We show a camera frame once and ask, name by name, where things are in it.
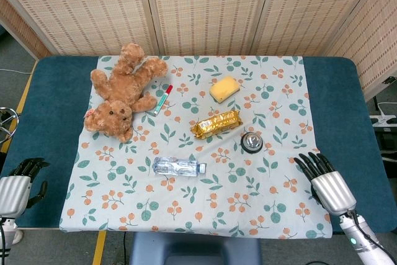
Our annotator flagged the gold foil snack pack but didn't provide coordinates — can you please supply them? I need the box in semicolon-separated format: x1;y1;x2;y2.
190;111;243;139

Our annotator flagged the clear plastic water bottle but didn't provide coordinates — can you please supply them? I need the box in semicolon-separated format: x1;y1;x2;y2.
153;156;208;177

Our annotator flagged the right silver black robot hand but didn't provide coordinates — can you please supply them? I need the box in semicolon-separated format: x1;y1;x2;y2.
293;152;357;215

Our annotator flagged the woven folding screen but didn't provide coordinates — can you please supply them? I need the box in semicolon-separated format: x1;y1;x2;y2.
0;0;397;102

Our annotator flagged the yellow sponge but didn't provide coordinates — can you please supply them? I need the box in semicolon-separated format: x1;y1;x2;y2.
209;75;241;104

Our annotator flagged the white power strip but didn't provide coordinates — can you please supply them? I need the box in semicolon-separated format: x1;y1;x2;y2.
368;115;397;128

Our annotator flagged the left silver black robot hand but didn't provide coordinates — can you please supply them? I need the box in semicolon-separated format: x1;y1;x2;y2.
0;157;50;217

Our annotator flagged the floral patterned tablecloth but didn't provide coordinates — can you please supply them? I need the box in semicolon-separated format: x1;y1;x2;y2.
58;55;334;240

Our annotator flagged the red capped marker pen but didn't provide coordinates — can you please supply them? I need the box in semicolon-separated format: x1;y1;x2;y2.
153;84;174;115

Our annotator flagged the metal stool frame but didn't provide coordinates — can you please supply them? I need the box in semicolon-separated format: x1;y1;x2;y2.
0;106;19;138

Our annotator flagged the brown teddy bear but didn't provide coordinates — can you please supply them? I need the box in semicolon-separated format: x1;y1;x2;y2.
83;43;169;143

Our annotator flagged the small metal bell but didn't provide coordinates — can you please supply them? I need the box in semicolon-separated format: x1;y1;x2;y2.
240;132;264;155

